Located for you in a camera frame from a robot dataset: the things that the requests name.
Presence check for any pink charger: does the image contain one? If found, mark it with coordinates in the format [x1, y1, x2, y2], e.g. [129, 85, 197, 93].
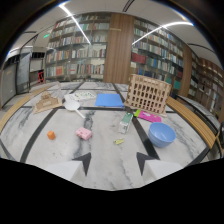
[75, 127, 93, 141]

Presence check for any blue plastic bowl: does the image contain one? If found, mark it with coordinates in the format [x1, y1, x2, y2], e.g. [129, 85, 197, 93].
[147, 122, 177, 149]

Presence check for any small yellow green packet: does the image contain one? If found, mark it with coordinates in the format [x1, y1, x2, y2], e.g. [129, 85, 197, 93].
[113, 138, 126, 146]

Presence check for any magenta pink book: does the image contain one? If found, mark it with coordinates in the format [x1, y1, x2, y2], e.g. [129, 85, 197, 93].
[134, 109, 163, 124]

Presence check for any green white carton box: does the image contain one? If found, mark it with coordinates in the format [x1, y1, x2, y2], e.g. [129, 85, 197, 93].
[118, 112, 134, 135]

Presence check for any wooden bench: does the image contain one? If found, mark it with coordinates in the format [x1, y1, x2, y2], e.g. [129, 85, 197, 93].
[0, 82, 58, 134]
[165, 95, 218, 150]

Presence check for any white hand fan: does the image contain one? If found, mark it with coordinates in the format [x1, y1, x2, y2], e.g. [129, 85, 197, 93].
[62, 100, 86, 119]

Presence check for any white patterned sheet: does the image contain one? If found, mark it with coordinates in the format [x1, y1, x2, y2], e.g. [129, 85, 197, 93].
[64, 90, 98, 102]

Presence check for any wooden lattice crate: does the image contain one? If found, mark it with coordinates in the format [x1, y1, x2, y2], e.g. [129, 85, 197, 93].
[124, 73, 173, 116]

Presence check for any blue folder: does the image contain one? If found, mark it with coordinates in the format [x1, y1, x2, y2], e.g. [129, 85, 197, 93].
[94, 92, 125, 108]

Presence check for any red stool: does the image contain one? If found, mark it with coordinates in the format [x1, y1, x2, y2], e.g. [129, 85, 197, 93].
[36, 71, 46, 85]

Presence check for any large bookshelf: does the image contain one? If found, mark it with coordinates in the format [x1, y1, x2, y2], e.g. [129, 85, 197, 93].
[44, 12, 112, 82]
[129, 17, 185, 95]

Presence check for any wooden wall panel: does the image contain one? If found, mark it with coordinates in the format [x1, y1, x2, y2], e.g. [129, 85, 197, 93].
[102, 12, 135, 84]

